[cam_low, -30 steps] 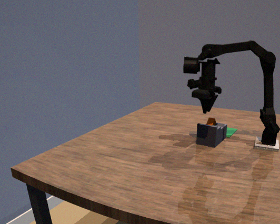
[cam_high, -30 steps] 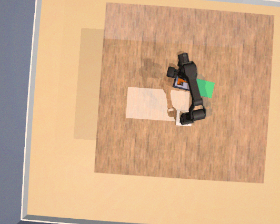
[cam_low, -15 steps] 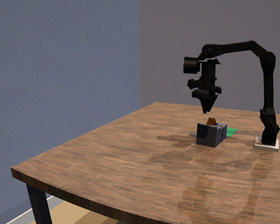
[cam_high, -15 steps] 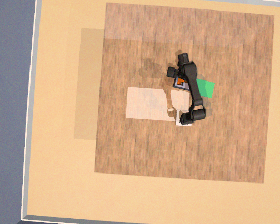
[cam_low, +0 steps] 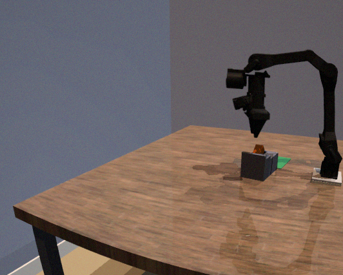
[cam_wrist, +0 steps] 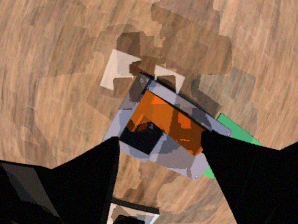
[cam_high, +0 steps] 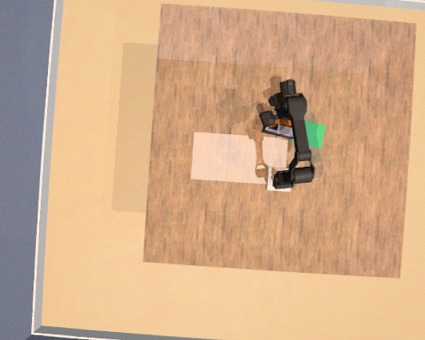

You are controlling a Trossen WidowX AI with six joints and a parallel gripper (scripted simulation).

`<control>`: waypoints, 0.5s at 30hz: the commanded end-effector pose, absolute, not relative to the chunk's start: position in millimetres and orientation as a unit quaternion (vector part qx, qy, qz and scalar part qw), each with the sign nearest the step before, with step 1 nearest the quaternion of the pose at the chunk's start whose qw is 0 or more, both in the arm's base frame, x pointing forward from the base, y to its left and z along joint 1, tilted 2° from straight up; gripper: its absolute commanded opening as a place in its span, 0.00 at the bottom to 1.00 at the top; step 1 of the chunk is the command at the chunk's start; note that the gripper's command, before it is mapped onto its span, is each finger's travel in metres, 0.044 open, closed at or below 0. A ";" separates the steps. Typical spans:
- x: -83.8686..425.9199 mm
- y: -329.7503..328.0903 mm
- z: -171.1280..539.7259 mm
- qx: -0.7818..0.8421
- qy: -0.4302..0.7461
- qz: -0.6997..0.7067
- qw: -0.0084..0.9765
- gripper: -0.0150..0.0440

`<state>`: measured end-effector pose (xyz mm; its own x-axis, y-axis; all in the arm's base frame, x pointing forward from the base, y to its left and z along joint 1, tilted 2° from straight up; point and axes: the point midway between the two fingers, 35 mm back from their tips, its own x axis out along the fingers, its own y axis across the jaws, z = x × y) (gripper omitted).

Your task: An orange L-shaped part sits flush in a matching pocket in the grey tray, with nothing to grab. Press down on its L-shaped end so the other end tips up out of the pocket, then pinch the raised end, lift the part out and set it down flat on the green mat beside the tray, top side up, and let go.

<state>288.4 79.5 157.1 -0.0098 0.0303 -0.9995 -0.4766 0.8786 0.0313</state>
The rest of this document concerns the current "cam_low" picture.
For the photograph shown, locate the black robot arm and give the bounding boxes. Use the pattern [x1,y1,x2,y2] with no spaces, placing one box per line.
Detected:
[226,49,342,179]

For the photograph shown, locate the orange l-shaped part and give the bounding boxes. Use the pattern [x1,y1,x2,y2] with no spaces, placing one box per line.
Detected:
[253,145,264,154]

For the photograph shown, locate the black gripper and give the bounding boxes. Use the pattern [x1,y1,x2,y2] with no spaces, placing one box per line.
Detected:
[243,89,270,138]

